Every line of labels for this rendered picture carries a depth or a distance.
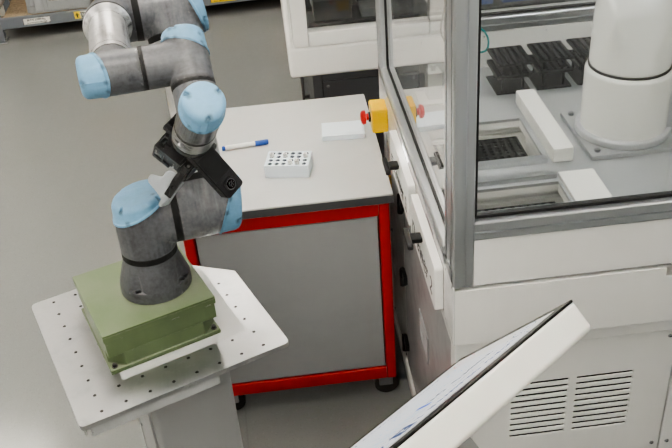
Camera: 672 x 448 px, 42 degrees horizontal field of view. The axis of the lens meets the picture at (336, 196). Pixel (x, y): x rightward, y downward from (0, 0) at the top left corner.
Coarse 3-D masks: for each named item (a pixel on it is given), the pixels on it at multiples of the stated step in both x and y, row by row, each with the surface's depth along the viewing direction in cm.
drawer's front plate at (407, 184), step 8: (392, 136) 223; (392, 144) 223; (400, 144) 219; (392, 152) 224; (400, 152) 215; (392, 160) 226; (400, 160) 212; (400, 168) 212; (408, 168) 209; (400, 176) 213; (408, 176) 206; (408, 184) 203; (400, 192) 217; (408, 192) 202; (408, 200) 204; (408, 208) 205; (408, 216) 207
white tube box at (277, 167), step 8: (280, 152) 246; (288, 152) 246; (296, 152) 246; (272, 160) 244; (280, 160) 243; (304, 160) 243; (312, 160) 247; (264, 168) 241; (272, 168) 241; (280, 168) 240; (288, 168) 240; (296, 168) 240; (304, 168) 240; (272, 176) 242; (280, 176) 242; (288, 176) 241; (296, 176) 241; (304, 176) 241
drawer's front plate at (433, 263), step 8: (416, 200) 197; (416, 208) 194; (416, 216) 193; (424, 216) 191; (416, 224) 194; (424, 224) 188; (424, 232) 186; (424, 240) 185; (432, 240) 183; (416, 248) 199; (424, 248) 186; (432, 248) 181; (424, 256) 187; (432, 256) 178; (432, 264) 177; (440, 264) 176; (424, 272) 190; (432, 272) 178; (440, 272) 176; (432, 280) 180; (440, 280) 177; (432, 288) 181; (440, 288) 178; (432, 296) 182; (440, 296) 179; (440, 304) 180
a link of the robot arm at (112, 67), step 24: (96, 0) 174; (120, 0) 175; (96, 24) 163; (120, 24) 164; (96, 48) 149; (120, 48) 148; (96, 72) 142; (120, 72) 143; (144, 72) 144; (96, 96) 145
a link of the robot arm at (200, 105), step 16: (208, 80) 145; (176, 96) 145; (192, 96) 141; (208, 96) 141; (224, 96) 143; (176, 112) 145; (192, 112) 140; (208, 112) 141; (224, 112) 143; (176, 128) 148; (192, 128) 143; (208, 128) 143; (192, 144) 149
